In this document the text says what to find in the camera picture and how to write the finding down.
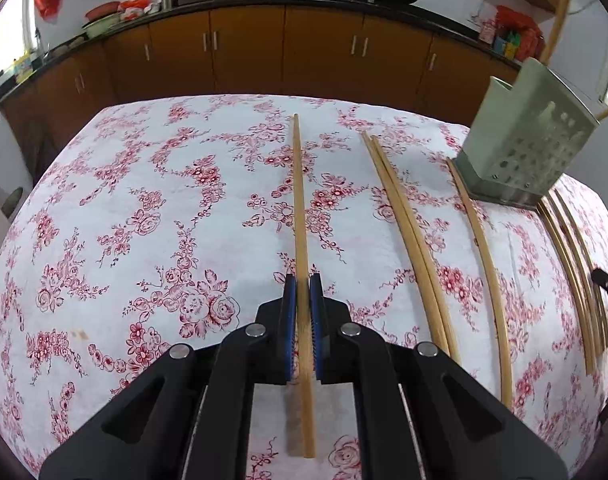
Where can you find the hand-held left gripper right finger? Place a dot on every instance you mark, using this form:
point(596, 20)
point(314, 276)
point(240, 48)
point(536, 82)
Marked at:
point(316, 330)

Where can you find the green basin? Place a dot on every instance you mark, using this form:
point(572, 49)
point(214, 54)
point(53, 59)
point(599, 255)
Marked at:
point(101, 26)

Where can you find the yellow packet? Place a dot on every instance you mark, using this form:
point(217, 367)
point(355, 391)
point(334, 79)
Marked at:
point(23, 67)

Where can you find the wooden lower kitchen cabinets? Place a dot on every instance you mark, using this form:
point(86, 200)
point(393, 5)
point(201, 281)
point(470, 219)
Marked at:
point(244, 50)

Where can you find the red bowl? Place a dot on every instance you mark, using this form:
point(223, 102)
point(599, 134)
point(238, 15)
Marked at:
point(102, 10)

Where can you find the red and white packet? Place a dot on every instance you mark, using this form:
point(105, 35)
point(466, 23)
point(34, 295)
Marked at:
point(139, 7)

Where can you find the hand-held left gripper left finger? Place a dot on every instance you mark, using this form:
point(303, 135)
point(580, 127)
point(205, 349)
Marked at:
point(290, 330)

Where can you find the colourful bottles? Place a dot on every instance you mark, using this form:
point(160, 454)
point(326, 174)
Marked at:
point(508, 46)

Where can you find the pink box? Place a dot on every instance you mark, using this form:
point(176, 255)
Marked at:
point(485, 33)

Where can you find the pale green chopstick holder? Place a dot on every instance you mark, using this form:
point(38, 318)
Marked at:
point(524, 125)

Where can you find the large red bag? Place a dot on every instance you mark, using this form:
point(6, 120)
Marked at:
point(521, 25)

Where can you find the black kitchen countertop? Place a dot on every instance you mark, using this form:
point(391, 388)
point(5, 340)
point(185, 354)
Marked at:
point(264, 0)

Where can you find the red floral tablecloth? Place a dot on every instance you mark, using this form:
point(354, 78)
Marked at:
point(158, 210)

